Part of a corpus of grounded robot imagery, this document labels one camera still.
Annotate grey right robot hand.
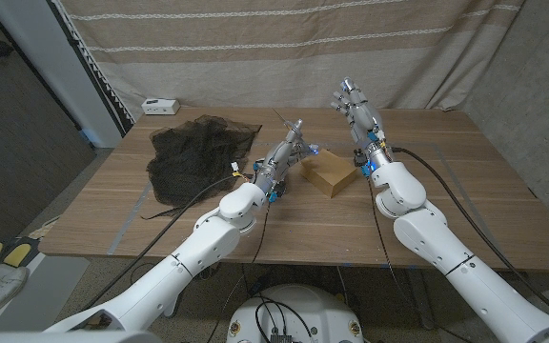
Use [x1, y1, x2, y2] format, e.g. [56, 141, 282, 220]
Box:
[331, 77, 395, 177]

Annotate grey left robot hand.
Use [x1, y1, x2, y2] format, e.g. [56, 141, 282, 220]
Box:
[253, 118, 321, 204]

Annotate grey orange-handled scissors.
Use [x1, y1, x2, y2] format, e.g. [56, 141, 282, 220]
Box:
[272, 107, 305, 142]

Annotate brown paper bag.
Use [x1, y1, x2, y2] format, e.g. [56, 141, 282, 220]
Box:
[300, 148, 358, 199]

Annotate black mesh netting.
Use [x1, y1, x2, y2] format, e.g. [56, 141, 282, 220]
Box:
[141, 113, 263, 220]

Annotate striped beige curtain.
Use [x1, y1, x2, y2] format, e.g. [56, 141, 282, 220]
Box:
[59, 0, 526, 123]

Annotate white power strip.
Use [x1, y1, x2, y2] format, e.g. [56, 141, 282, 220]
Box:
[141, 97, 181, 116]

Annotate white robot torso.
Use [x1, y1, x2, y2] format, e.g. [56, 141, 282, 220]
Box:
[226, 283, 364, 343]

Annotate white table leg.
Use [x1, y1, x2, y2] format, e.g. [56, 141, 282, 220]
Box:
[163, 293, 184, 318]

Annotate grey table leg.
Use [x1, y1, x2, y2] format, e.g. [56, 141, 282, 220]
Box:
[405, 267, 436, 331]

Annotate thin braided left arm cable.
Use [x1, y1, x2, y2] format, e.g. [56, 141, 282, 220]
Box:
[207, 202, 271, 343]

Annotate thin braided arm cable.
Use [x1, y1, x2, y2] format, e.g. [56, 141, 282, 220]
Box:
[368, 175, 471, 343]
[207, 202, 271, 343]

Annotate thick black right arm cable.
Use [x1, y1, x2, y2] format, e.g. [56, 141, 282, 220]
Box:
[391, 147, 549, 328]

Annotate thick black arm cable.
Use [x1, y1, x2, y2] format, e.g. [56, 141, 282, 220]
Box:
[83, 174, 256, 311]
[391, 147, 549, 328]

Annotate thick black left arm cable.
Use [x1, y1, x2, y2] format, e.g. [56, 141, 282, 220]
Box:
[83, 174, 256, 311]

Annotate thin braided right arm cable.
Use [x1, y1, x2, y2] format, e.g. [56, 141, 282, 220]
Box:
[368, 175, 471, 343]

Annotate black torso cable loop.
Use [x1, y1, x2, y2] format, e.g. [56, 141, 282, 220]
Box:
[254, 293, 315, 340]

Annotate black curtain frame bar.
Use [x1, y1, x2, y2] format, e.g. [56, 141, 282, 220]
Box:
[48, 0, 135, 137]

